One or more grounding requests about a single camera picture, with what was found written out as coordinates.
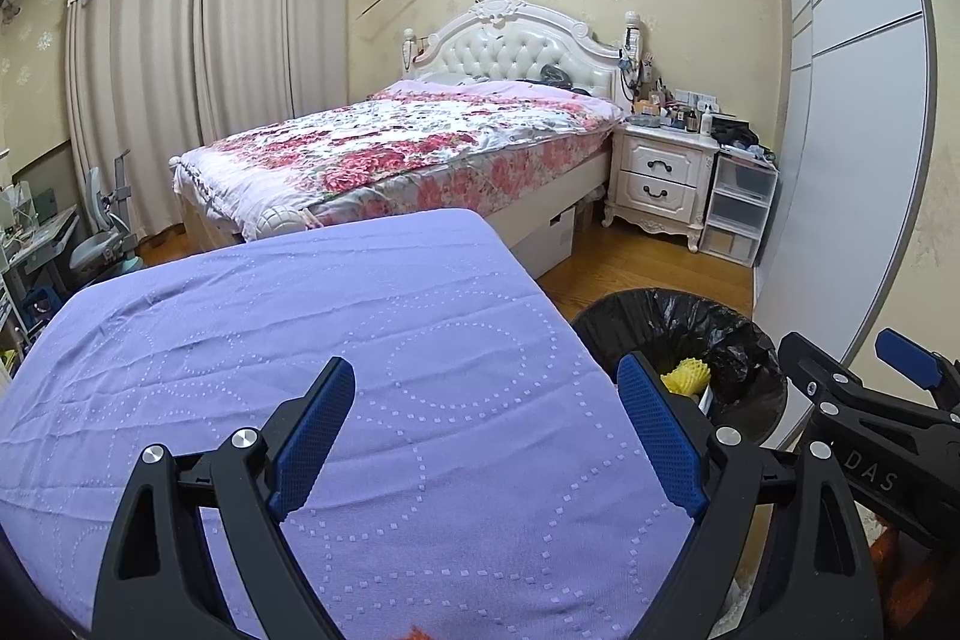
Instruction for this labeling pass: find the purple dotted tablecloth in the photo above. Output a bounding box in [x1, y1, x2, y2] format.
[0, 207, 702, 640]

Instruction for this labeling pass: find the white storage box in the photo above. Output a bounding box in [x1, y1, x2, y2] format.
[510, 206, 578, 281]

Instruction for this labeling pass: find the white nightstand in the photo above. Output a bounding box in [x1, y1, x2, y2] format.
[602, 119, 722, 251]

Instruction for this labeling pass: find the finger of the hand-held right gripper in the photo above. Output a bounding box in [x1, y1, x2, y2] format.
[876, 329, 960, 412]
[776, 331, 960, 450]

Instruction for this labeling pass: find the grey desk chair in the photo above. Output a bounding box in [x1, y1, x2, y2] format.
[69, 152, 143, 274]

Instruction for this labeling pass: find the cluster of small bottles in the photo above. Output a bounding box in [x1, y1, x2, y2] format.
[626, 74, 721, 133]

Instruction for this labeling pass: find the yellow foam net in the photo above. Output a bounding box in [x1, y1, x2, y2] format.
[658, 361, 713, 397]

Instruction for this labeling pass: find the floral quilt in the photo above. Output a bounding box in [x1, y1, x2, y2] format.
[172, 81, 627, 229]

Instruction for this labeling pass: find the grey desk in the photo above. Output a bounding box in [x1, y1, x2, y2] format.
[0, 182, 80, 311]

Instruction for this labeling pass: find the white bed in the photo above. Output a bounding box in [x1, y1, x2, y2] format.
[171, 0, 631, 277]

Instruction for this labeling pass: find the plastic drawer unit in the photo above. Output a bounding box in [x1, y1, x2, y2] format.
[697, 152, 779, 270]

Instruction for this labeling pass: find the white sliding wardrobe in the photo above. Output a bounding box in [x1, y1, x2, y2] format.
[754, 0, 938, 453]

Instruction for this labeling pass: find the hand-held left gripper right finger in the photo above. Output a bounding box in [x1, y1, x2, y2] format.
[615, 351, 878, 640]

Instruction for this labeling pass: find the dark clutter pile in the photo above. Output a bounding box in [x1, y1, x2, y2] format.
[709, 115, 777, 165]

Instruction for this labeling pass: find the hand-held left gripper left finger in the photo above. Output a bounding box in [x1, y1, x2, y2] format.
[90, 356, 357, 640]

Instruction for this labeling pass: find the trash bin with black bag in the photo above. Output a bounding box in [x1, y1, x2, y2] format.
[571, 287, 788, 453]

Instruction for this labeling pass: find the beige curtain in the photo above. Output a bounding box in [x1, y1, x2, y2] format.
[64, 0, 215, 236]
[199, 0, 353, 146]

